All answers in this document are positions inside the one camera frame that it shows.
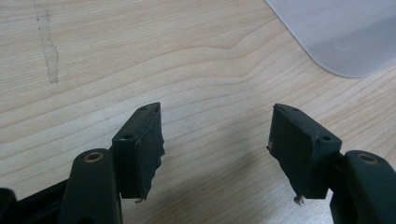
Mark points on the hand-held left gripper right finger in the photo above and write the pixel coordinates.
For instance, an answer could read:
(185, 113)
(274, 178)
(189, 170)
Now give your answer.
(308, 161)

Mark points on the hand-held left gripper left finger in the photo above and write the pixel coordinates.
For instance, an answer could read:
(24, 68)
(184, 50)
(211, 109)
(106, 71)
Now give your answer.
(130, 161)

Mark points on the translucent white plastic sheet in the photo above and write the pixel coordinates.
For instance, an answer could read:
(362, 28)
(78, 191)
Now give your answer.
(345, 34)

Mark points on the clear tape strip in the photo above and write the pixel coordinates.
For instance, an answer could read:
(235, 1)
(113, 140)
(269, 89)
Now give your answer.
(48, 46)

